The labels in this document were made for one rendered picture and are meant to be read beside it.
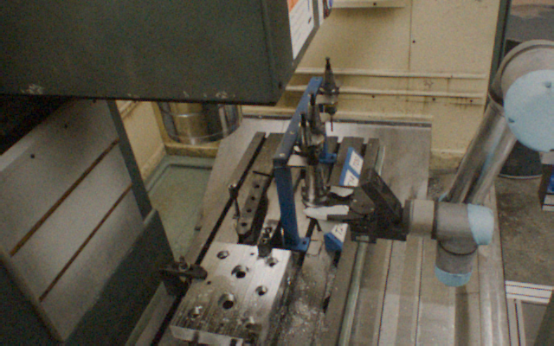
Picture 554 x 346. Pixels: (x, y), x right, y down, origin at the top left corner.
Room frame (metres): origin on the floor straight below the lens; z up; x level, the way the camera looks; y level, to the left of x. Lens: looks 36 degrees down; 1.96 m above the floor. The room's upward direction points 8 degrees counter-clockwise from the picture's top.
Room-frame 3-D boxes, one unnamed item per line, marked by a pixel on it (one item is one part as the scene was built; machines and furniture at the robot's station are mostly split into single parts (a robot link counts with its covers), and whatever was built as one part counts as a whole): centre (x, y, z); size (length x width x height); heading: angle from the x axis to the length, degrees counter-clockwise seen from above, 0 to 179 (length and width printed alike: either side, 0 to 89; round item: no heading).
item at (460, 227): (0.68, -0.34, 1.27); 0.11 x 0.08 x 0.09; 69
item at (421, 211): (0.71, -0.27, 1.28); 0.08 x 0.05 x 0.08; 159
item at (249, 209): (1.19, 0.10, 0.93); 0.26 x 0.05 x 0.06; 164
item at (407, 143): (1.48, -0.10, 0.75); 0.89 x 0.70 x 0.26; 69
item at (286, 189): (1.06, -0.01, 1.05); 0.10 x 0.05 x 0.30; 69
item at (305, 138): (1.09, -0.09, 1.26); 0.04 x 0.04 x 0.07
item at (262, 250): (1.00, 0.05, 0.97); 0.13 x 0.03 x 0.15; 159
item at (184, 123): (0.87, 0.13, 1.52); 0.16 x 0.16 x 0.12
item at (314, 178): (0.78, -0.07, 1.36); 0.04 x 0.04 x 0.07
